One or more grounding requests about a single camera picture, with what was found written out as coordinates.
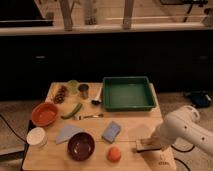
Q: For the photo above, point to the metal cup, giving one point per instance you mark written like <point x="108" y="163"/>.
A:
<point x="83" y="91"/>

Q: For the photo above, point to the light blue cloth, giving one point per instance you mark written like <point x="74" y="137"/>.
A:
<point x="66" y="133"/>

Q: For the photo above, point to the dark blue floor device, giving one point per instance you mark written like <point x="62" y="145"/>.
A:
<point x="199" y="99"/>

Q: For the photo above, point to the orange ball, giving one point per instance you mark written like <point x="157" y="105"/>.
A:
<point x="114" y="154"/>

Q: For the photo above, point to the black and white spoon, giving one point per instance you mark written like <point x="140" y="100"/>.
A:
<point x="97" y="99"/>

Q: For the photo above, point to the green cup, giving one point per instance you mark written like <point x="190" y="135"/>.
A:
<point x="72" y="86"/>

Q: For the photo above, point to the purple bowl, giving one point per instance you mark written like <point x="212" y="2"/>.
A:
<point x="81" y="146"/>

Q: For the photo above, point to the green cucumber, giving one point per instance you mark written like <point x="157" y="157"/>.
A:
<point x="76" y="108"/>

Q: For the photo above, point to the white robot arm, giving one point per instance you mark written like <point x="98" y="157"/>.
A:
<point x="182" y="123"/>

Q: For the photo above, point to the white cup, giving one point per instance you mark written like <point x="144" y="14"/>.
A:
<point x="37" y="137"/>

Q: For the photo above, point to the green plastic tray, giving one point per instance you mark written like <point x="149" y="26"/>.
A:
<point x="131" y="93"/>

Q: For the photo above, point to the blue sponge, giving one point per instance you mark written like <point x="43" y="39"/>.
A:
<point x="111" y="132"/>

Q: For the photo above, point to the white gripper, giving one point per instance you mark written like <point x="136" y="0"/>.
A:
<point x="162" y="138"/>

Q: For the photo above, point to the black wooden eraser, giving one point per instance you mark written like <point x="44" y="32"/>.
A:
<point x="145" y="145"/>

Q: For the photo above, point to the orange bowl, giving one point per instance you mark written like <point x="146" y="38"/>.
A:
<point x="44" y="114"/>

